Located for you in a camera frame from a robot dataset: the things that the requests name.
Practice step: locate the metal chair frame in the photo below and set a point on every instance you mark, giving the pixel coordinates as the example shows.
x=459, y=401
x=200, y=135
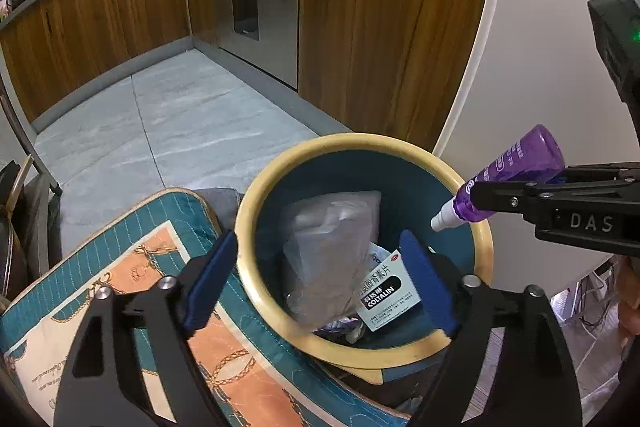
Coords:
x=20, y=132

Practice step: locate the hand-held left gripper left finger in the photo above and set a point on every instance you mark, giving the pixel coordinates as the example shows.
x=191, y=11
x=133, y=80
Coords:
x=210, y=287

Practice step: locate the purple spray bottle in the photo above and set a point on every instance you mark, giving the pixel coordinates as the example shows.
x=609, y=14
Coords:
x=520, y=157

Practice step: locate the teal trash bin yellow rim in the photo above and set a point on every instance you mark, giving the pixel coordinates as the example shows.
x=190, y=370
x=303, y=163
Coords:
x=250, y=217

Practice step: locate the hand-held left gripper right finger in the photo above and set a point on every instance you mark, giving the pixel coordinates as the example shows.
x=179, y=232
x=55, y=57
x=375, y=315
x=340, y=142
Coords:
x=425, y=287

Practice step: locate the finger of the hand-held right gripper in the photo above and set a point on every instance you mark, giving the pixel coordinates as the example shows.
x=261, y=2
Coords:
x=500, y=197
x=595, y=173

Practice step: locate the person's right hand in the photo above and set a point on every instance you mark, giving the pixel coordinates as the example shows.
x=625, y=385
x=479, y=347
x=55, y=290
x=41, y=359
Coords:
x=628, y=302

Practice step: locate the white and teal medicine box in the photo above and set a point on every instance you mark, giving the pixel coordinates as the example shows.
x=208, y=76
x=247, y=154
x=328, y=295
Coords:
x=385, y=297

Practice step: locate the clear plastic bag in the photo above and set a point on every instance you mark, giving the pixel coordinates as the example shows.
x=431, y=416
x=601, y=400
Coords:
x=325, y=257

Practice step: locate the teal and orange chair cushion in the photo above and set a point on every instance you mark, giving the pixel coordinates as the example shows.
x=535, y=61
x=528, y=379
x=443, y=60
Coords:
x=150, y=257

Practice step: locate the dark bag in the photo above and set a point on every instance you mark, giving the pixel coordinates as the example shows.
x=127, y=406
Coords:
x=20, y=227

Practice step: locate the tall wooden cabinet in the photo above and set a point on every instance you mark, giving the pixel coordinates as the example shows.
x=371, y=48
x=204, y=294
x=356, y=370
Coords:
x=390, y=32

